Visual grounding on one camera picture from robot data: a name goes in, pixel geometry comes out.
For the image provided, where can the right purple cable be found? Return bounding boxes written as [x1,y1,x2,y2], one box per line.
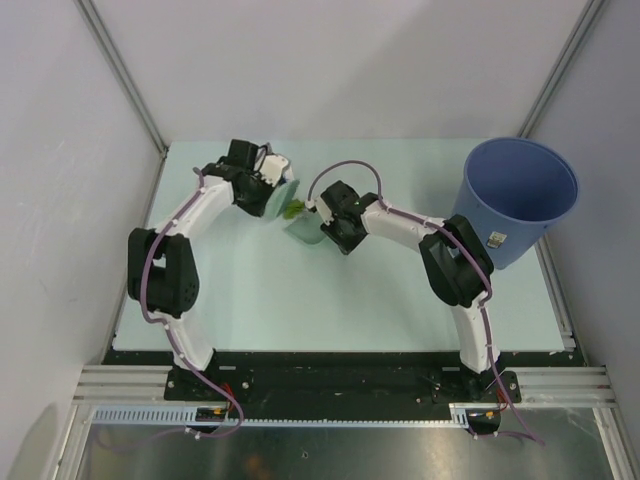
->
[305,159,547,446]

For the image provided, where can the green dustpan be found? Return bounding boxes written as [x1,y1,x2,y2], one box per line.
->
[284,212,326,246]

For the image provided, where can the aluminium frame rail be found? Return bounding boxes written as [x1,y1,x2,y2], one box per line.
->
[73,365,616,408]

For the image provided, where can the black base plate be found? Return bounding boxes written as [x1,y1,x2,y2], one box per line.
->
[102,349,522,422]

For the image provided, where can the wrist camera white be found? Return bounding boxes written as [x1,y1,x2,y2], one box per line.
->
[257,154,294,187]
[305,196,334,225]

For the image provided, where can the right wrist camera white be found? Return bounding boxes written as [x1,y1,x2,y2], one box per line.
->
[305,196,334,225]

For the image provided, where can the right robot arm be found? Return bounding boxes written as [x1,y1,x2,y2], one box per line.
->
[306,181,500,401]

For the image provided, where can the white cable duct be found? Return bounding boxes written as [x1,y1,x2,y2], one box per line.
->
[89,403,474,429]

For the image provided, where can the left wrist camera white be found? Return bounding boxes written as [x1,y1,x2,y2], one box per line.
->
[257,154,294,187]

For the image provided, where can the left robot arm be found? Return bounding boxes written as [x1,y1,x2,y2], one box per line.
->
[127,139,296,400]

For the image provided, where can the purple cable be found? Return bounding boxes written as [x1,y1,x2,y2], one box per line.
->
[94,167,246,454]
[305,159,547,446]

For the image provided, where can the blue plastic bin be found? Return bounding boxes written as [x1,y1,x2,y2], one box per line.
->
[452,137,579,270]

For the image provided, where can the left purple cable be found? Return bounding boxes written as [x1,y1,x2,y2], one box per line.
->
[94,167,246,454]

